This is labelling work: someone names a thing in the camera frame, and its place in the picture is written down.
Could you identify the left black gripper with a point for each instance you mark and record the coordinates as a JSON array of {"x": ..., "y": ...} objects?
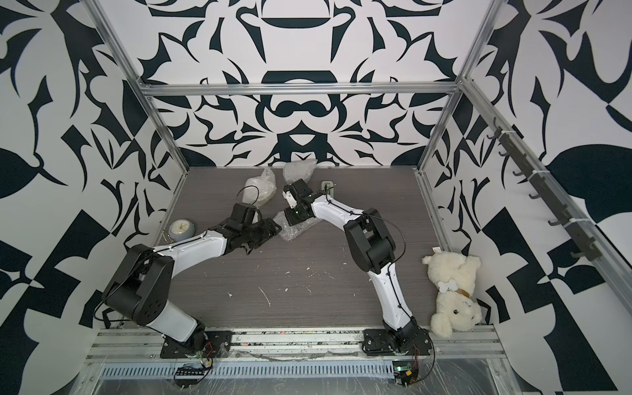
[{"x": 270, "y": 230}]

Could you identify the electronics board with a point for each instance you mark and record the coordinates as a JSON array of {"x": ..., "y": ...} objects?
[
  {"x": 190, "y": 375},
  {"x": 405, "y": 372}
]

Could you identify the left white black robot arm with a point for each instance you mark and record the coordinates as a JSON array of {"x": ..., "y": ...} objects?
[{"x": 139, "y": 289}]

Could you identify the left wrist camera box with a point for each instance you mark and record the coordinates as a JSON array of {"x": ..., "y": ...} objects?
[{"x": 245, "y": 214}]

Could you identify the bubble wrap sheet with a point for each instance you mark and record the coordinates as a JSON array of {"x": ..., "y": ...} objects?
[
  {"x": 297, "y": 170},
  {"x": 260, "y": 190},
  {"x": 291, "y": 232}
]

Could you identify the right electronics board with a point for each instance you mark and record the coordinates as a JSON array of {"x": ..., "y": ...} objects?
[{"x": 405, "y": 372}]

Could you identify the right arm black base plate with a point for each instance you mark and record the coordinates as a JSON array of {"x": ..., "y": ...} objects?
[{"x": 406, "y": 342}]

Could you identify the aluminium frame rail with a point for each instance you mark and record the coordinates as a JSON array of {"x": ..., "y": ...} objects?
[{"x": 300, "y": 88}]

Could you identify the white teddy bear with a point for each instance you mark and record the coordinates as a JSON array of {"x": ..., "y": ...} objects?
[{"x": 454, "y": 276}]

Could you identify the grey wall hook rail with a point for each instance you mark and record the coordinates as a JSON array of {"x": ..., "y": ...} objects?
[{"x": 549, "y": 191}]

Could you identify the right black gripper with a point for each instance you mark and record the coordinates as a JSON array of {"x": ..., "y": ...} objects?
[{"x": 290, "y": 216}]

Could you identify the white slotted cable duct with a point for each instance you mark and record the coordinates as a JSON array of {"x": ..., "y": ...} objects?
[{"x": 380, "y": 369}]

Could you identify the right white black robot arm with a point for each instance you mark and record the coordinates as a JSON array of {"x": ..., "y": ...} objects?
[{"x": 372, "y": 248}]

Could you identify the left electronics board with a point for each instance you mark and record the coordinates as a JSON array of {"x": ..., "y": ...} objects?
[{"x": 190, "y": 375}]

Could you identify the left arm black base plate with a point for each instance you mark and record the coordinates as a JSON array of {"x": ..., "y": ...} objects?
[{"x": 208, "y": 344}]

